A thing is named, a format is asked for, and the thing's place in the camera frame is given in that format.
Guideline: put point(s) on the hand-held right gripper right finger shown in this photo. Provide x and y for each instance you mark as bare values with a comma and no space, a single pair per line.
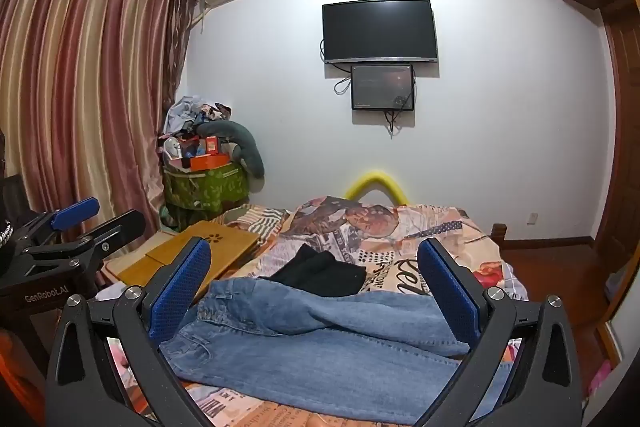
445,287

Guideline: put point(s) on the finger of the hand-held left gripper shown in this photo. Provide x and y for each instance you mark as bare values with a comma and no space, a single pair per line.
117,232
75,212

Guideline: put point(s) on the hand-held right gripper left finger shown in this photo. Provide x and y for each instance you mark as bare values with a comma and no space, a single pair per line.
182,287

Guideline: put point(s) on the blue denim pants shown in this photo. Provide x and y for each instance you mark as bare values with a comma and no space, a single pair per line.
325,347

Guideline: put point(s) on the person's left forearm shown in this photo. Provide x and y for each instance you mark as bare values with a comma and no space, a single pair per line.
15,367

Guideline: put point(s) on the wooden lap desk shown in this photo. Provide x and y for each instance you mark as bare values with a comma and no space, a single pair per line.
165,252

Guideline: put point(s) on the white cloth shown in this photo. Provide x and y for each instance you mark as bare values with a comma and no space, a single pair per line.
112,293

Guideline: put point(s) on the green patterned storage box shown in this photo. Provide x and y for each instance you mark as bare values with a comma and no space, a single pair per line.
210,189

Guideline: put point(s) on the printed blanket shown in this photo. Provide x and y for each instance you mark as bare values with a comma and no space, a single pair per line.
350,227

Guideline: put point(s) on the flat orange box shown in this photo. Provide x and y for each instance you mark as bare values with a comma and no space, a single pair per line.
210,163

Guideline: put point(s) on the black folded garment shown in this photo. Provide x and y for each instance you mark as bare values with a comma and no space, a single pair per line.
320,272

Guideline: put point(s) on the small orange box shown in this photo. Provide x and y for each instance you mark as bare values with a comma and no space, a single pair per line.
211,146

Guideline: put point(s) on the striped pink curtain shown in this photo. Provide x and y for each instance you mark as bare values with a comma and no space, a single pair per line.
75,82

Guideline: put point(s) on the yellow foam tube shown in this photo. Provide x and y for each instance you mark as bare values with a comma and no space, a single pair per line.
375,177

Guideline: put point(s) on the pile of clothes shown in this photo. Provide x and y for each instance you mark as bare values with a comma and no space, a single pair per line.
187,114

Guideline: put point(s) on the grey plush toy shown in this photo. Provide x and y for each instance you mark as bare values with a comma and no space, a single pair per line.
250,152

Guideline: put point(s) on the pink cloth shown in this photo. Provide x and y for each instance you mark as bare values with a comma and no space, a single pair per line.
600,377

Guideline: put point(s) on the wooden door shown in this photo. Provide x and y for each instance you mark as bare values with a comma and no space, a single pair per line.
625,132

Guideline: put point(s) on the wooden bed post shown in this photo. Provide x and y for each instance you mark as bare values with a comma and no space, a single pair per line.
498,237

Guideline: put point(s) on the white wall socket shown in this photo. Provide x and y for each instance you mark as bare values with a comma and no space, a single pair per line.
533,218

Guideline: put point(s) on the small black wall monitor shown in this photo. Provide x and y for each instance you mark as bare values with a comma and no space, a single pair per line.
382,87

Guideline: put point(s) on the black wall television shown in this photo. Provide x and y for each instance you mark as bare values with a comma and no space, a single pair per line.
380,29

